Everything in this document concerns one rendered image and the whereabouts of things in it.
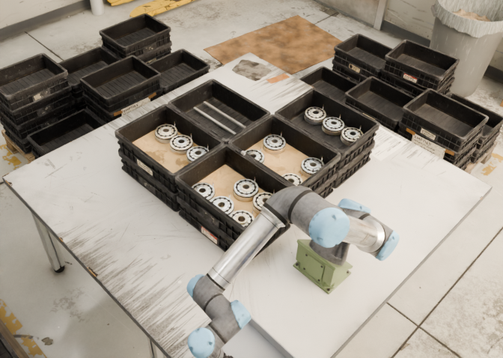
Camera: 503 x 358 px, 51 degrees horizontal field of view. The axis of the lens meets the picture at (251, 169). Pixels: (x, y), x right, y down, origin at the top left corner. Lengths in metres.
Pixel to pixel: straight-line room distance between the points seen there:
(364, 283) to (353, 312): 0.14
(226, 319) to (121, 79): 2.25
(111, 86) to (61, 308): 1.37
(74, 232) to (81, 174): 0.34
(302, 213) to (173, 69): 2.38
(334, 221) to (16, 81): 2.58
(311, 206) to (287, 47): 3.34
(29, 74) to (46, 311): 1.53
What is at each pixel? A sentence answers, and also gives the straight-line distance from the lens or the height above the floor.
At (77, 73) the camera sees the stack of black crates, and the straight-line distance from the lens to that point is 3.84.
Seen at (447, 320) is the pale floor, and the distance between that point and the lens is 3.03.
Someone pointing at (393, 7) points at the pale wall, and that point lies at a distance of 5.14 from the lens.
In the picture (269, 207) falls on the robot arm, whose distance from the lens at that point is 1.61.
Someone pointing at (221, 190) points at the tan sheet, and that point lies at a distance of 2.22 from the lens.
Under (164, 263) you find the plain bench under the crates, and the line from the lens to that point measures 2.15.
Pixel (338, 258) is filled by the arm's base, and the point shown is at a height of 0.86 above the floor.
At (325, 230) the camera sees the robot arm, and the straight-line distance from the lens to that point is 1.52.
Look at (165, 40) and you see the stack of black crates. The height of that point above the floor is 0.52.
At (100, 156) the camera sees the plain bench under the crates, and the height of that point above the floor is 0.70.
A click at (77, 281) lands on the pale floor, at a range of 3.05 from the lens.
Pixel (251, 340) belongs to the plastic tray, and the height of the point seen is 0.70.
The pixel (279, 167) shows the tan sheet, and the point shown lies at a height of 0.83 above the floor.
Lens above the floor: 2.42
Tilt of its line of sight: 43 degrees down
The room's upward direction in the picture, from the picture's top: 3 degrees clockwise
